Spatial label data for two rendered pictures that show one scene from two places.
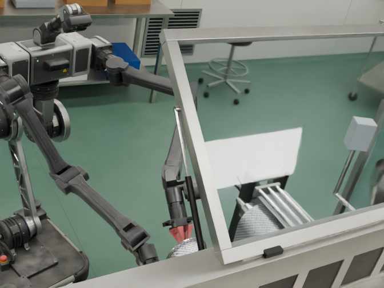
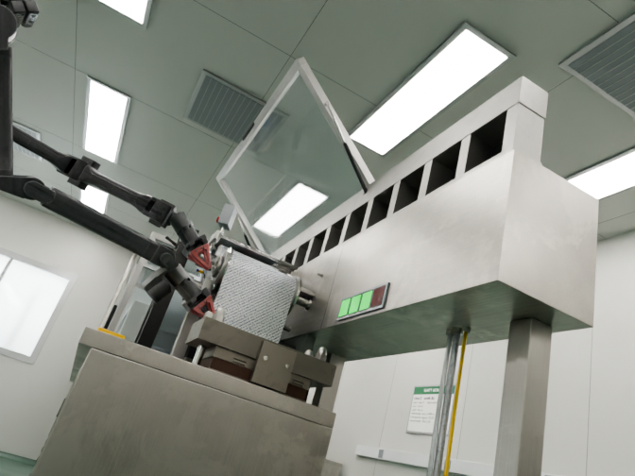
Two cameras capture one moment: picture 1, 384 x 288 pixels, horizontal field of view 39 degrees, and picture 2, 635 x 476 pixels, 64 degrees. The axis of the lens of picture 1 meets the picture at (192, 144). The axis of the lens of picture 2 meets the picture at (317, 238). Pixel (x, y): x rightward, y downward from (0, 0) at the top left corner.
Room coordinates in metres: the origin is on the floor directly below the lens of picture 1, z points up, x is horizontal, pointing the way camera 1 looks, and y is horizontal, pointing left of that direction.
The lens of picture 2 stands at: (0.58, 1.38, 0.74)
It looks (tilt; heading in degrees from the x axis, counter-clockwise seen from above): 24 degrees up; 286
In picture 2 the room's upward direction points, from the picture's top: 17 degrees clockwise
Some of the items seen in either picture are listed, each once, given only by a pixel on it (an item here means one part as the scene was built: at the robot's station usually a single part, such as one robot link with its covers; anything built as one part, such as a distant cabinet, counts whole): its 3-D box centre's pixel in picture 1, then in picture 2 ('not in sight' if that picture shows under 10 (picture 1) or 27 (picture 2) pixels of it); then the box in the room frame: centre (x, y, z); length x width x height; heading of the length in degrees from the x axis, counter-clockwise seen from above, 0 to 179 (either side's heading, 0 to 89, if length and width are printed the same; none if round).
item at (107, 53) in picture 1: (107, 60); not in sight; (2.14, 0.44, 1.45); 0.09 x 0.08 x 0.12; 142
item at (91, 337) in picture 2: not in sight; (146, 390); (1.80, -0.84, 0.88); 2.52 x 0.66 x 0.04; 125
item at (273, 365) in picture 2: not in sight; (273, 366); (0.98, 0.06, 0.97); 0.10 x 0.03 x 0.11; 35
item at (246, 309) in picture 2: not in sight; (248, 319); (1.15, -0.08, 1.11); 0.23 x 0.01 x 0.18; 35
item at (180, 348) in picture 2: not in sight; (184, 322); (1.33, -0.06, 1.05); 0.06 x 0.05 x 0.31; 35
